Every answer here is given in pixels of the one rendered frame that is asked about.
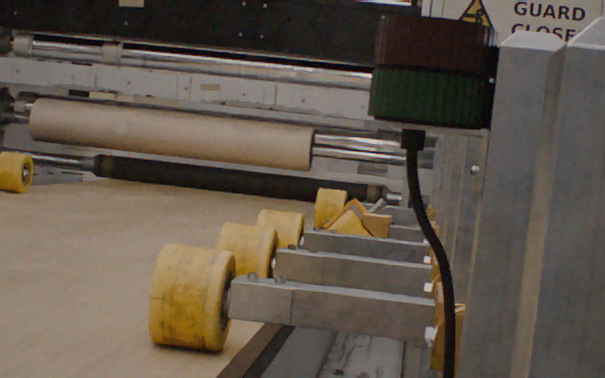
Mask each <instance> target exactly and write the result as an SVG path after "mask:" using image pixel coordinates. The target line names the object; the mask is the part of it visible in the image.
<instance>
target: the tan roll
mask: <svg viewBox="0 0 605 378"><path fill-rule="evenodd" d="M1 119H2V121H3V122H9V123H18V124H27V125H29V131H30V135H31V138H32V139H33V140H35V141H39V142H47V143H56V144H65V145H75V146H84V147H93V148H102V149H111V150H120V151H130V152H139V153H148V154H157V155H166V156H175V157H185V158H194V159H202V160H212V161H221V163H231V164H240V165H249V166H258V167H267V168H277V169H286V170H295V171H305V172H308V171H310V170H311V166H312V160H313V156H316V157H326V158H335V159H345V160H354V161H363V163H373V164H382V165H392V166H400V167H405V157H406V154H404V153H395V152H385V151H376V150H367V149H357V148H348V147H338V146H329V145H319V144H313V132H314V130H315V129H314V128H312V127H303V126H293V125H284V124H275V123H264V122H255V121H245V120H236V119H226V118H216V117H207V116H197V114H188V113H179V112H168V111H159V110H149V109H140V108H130V107H120V106H111V105H102V104H92V103H82V102H73V101H63V100H54V99H45V98H39V99H37V100H36V101H35V104H34V106H33V108H32V112H31V113H27V112H17V111H8V110H3V112H2V115H1Z"/></svg>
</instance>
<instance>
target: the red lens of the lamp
mask: <svg viewBox="0 0 605 378"><path fill-rule="evenodd" d="M498 36H499V32H498V31H496V30H493V29H490V27H486V26H482V25H476V24H470V23H464V22H457V21H448V20H438V19H426V18H384V19H379V20H378V22H377V31H376V40H375V50H374V59H373V65H374V66H376V68H377V64H410V66H424V67H434V68H444V69H453V70H460V71H467V72H474V73H479V74H484V75H487V76H489V77H490V79H491V78H494V70H495V62H496V53H497V44H498Z"/></svg>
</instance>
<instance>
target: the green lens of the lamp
mask: <svg viewBox="0 0 605 378"><path fill-rule="evenodd" d="M492 88H493V83H492V82H489V81H486V80H481V79H475V78H468V77H461V76H453V75H444V74H435V73H425V72H412V71H396V70H375V71H372V77H371V86H370V96H369V105H368V114H366V115H369V117H372V115H381V117H394V118H406V119H417V120H426V121H436V122H445V123H454V124H462V125H470V126H477V127H483V129H487V128H488V123H489V115H490V105H491V97H492Z"/></svg>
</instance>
